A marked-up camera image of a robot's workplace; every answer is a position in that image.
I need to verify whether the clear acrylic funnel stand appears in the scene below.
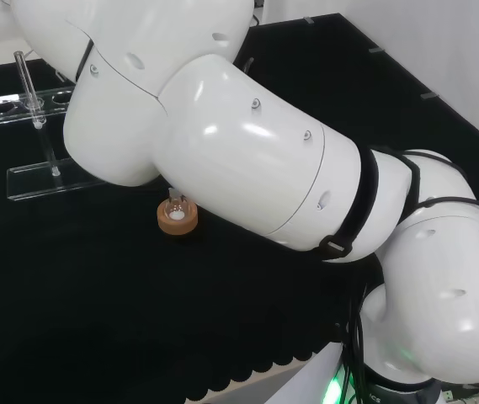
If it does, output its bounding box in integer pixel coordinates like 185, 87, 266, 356
0, 50, 110, 202

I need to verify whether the round-bottom glass flask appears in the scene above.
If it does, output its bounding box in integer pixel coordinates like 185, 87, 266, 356
166, 188, 188, 223

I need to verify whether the black cloth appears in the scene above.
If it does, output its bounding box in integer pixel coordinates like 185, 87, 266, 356
0, 12, 479, 404

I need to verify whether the cork ring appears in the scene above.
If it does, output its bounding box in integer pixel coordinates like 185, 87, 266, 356
157, 199, 200, 239

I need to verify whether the black cable bundle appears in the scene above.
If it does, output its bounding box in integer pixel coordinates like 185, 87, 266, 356
334, 260, 377, 404

